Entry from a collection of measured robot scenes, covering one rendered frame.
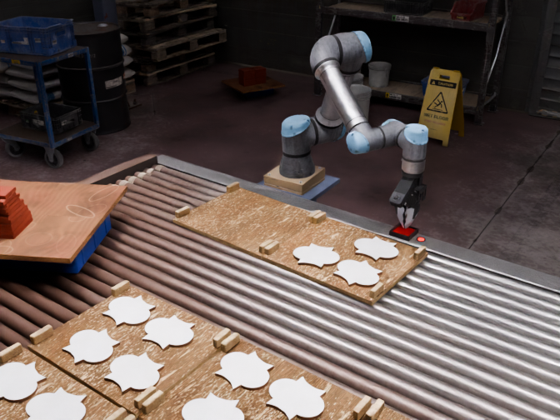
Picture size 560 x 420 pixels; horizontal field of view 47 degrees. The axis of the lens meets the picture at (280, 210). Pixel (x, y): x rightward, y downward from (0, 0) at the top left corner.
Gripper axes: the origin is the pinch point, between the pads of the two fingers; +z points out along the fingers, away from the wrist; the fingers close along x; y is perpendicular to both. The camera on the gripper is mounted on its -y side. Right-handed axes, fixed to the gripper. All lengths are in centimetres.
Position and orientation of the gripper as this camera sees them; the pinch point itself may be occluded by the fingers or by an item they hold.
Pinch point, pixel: (404, 225)
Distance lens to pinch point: 225.9
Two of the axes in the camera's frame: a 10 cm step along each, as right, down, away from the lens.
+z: 0.0, 8.9, 4.6
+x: -8.1, -2.7, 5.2
